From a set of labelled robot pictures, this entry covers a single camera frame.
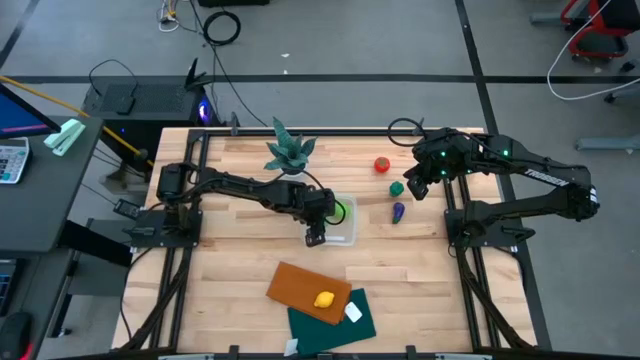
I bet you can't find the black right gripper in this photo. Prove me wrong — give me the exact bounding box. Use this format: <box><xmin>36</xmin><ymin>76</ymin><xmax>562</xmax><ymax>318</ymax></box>
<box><xmin>402</xmin><ymin>129</ymin><xmax>452</xmax><ymax>203</ymax></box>

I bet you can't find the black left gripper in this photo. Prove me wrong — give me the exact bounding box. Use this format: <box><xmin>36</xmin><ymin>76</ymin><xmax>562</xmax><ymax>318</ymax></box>
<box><xmin>297</xmin><ymin>186</ymin><xmax>338</xmax><ymax>249</ymax></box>

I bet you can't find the light green toy fruit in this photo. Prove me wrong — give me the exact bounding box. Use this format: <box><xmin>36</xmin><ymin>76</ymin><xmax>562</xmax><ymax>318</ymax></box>
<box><xmin>329</xmin><ymin>201</ymin><xmax>352</xmax><ymax>225</ymax></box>

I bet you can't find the clear plastic tupperware container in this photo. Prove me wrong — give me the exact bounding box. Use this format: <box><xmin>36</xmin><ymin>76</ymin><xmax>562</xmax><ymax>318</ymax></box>
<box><xmin>299</xmin><ymin>192</ymin><xmax>359</xmax><ymax>247</ymax></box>

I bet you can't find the folded orange cloth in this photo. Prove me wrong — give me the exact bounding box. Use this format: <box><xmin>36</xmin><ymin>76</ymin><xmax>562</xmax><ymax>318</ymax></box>
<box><xmin>265</xmin><ymin>261</ymin><xmax>353</xmax><ymax>326</ymax></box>

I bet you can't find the artificial plant in white pot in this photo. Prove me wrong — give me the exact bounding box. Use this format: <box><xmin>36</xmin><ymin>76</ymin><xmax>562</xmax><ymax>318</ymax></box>
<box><xmin>263</xmin><ymin>116</ymin><xmax>318</xmax><ymax>179</ymax></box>

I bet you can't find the dark green cloth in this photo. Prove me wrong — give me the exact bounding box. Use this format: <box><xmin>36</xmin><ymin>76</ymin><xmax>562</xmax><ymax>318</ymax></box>
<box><xmin>286</xmin><ymin>288</ymin><xmax>377</xmax><ymax>357</ymax></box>

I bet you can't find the black power adapter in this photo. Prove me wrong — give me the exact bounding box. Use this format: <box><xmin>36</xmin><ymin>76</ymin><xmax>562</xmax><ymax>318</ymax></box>
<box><xmin>113</xmin><ymin>198</ymin><xmax>142</xmax><ymax>222</ymax></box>

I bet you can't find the grey metal base leg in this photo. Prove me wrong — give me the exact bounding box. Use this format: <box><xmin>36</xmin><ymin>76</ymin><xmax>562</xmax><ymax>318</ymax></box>
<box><xmin>574</xmin><ymin>133</ymin><xmax>640</xmax><ymax>153</ymax></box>

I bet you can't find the black wifi antenna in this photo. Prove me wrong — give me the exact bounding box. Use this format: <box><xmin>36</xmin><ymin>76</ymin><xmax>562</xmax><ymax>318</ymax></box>
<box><xmin>183</xmin><ymin>57</ymin><xmax>214</xmax><ymax>92</ymax></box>

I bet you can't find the black computer tower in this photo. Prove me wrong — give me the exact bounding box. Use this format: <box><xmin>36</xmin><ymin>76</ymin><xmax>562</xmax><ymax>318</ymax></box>
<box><xmin>81</xmin><ymin>74</ymin><xmax>214</xmax><ymax>151</ymax></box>

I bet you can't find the red and black chair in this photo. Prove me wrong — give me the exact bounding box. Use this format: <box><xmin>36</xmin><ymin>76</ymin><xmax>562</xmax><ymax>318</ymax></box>
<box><xmin>559</xmin><ymin>0</ymin><xmax>640</xmax><ymax>62</ymax></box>

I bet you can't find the black flat box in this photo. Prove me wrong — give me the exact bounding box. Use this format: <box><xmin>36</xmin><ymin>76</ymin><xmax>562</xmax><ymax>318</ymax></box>
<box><xmin>101</xmin><ymin>81</ymin><xmax>139</xmax><ymax>117</ymax></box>

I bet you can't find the dark grey desk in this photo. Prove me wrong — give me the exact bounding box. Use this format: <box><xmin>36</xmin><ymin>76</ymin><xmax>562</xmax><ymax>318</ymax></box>
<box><xmin>0</xmin><ymin>115</ymin><xmax>105</xmax><ymax>254</ymax></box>

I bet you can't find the mint green stapler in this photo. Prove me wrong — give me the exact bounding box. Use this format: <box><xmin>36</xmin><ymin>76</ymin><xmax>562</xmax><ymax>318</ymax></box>
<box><xmin>43</xmin><ymin>118</ymin><xmax>87</xmax><ymax>158</ymax></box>

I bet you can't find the yellow pole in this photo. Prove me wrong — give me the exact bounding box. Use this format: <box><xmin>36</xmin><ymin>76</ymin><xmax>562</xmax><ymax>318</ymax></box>
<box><xmin>0</xmin><ymin>74</ymin><xmax>155</xmax><ymax>168</ymax></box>

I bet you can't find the black keyboard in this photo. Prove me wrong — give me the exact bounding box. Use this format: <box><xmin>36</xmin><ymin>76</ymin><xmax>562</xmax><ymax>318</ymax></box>
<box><xmin>0</xmin><ymin>258</ymin><xmax>19</xmax><ymax>317</ymax></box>

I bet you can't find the grey desk calculator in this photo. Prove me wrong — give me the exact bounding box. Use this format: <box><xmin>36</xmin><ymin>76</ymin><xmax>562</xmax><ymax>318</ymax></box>
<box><xmin>0</xmin><ymin>137</ymin><xmax>31</xmax><ymax>185</ymax></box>

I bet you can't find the computer monitor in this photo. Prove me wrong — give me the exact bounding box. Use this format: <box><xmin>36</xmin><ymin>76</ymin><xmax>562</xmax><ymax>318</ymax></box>
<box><xmin>0</xmin><ymin>82</ymin><xmax>62</xmax><ymax>141</ymax></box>

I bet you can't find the black aluminium table frame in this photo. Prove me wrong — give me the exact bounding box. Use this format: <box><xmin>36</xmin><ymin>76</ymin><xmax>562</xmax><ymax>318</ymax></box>
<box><xmin>119</xmin><ymin>117</ymin><xmax>554</xmax><ymax>360</ymax></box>

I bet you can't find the long black floor cable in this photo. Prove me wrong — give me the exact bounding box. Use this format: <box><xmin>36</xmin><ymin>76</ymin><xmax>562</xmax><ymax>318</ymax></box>
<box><xmin>189</xmin><ymin>0</ymin><xmax>269</xmax><ymax>129</ymax></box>

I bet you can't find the long white cable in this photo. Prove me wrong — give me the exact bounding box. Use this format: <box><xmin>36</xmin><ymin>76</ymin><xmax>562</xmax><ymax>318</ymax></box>
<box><xmin>546</xmin><ymin>0</ymin><xmax>640</xmax><ymax>102</ymax></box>

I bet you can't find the coiled black cable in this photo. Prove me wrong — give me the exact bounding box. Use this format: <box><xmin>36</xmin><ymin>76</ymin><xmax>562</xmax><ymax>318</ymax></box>
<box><xmin>202</xmin><ymin>10</ymin><xmax>242</xmax><ymax>47</ymax></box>

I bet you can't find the white cable bundle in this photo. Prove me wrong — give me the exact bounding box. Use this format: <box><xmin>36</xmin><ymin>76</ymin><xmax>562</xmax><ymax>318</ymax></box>
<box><xmin>156</xmin><ymin>0</ymin><xmax>182</xmax><ymax>34</ymax></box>

